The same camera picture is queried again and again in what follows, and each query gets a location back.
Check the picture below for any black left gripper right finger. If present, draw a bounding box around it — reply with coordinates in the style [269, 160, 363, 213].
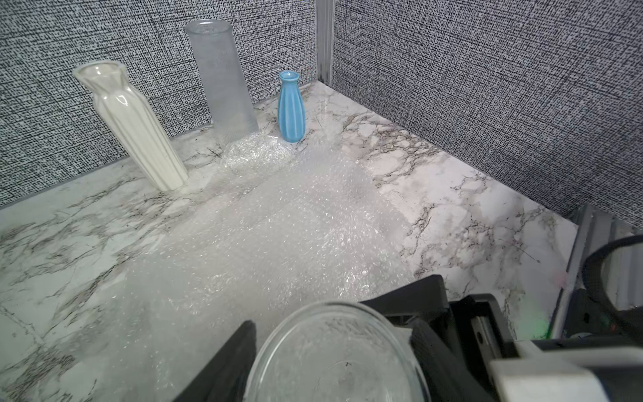
[410, 320, 494, 401]

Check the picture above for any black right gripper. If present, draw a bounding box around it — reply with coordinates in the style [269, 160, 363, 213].
[363, 275, 517, 382]

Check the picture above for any blue ribbed glass vase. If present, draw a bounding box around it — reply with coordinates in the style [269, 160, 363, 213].
[277, 70, 306, 142]

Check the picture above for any white ribbed ceramic vase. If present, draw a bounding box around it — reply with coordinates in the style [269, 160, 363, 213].
[73, 60, 189, 191]

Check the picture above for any clear glass vase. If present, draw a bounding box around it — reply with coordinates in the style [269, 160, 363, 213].
[185, 19, 259, 147]
[244, 301, 431, 401]

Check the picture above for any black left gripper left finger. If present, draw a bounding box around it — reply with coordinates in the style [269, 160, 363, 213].
[174, 320, 257, 402]

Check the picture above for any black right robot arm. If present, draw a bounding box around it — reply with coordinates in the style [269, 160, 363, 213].
[365, 234, 642, 389]

